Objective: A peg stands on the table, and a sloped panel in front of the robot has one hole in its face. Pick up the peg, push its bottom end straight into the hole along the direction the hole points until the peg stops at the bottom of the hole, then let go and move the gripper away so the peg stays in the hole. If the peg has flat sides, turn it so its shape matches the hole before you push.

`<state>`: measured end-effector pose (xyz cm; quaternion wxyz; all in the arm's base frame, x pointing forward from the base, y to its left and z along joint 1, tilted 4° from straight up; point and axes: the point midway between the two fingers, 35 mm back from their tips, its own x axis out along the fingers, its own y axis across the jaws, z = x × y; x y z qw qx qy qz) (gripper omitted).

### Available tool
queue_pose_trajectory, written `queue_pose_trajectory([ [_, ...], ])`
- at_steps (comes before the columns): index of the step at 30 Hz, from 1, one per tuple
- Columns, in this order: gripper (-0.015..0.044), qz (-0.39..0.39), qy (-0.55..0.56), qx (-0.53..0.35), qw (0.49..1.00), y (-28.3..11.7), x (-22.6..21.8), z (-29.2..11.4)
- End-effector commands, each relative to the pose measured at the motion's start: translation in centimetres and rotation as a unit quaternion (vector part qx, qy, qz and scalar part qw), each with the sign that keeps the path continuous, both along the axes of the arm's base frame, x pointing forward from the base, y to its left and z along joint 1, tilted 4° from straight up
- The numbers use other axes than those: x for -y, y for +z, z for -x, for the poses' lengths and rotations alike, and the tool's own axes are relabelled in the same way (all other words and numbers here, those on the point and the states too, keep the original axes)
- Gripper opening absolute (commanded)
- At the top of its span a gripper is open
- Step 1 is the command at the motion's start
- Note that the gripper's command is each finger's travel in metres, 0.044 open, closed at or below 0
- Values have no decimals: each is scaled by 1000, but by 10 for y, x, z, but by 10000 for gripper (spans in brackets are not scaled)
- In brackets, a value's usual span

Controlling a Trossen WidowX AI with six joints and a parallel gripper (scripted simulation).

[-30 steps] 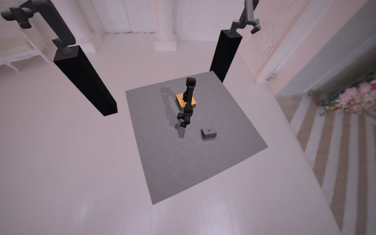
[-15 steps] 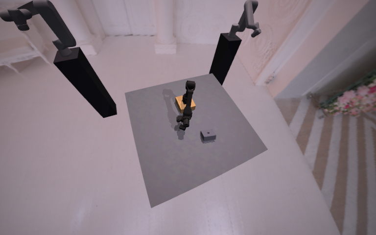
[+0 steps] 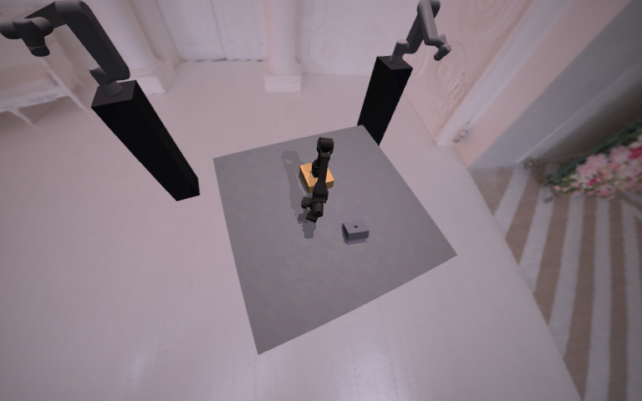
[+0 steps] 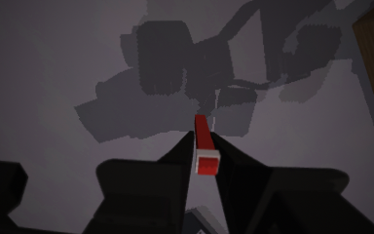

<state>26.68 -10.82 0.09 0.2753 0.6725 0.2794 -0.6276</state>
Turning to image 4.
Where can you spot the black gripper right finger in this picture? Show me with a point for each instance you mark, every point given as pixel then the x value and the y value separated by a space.
pixel 247 185

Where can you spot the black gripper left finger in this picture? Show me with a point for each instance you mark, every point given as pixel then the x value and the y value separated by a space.
pixel 168 177

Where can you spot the dark red peg with grey tip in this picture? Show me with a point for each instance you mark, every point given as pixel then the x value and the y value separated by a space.
pixel 207 158

